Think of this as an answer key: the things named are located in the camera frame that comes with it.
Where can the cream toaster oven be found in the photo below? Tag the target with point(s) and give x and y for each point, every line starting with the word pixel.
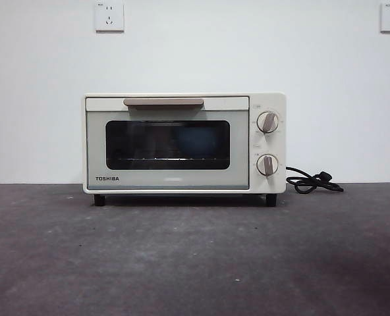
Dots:
pixel 274 184

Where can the beige temperature knob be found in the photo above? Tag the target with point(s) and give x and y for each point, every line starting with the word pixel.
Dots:
pixel 268 121

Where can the beige timer knob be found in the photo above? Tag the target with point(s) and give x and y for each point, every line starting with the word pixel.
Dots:
pixel 267 164

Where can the blue bowl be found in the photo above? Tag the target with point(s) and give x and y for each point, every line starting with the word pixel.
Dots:
pixel 195 143

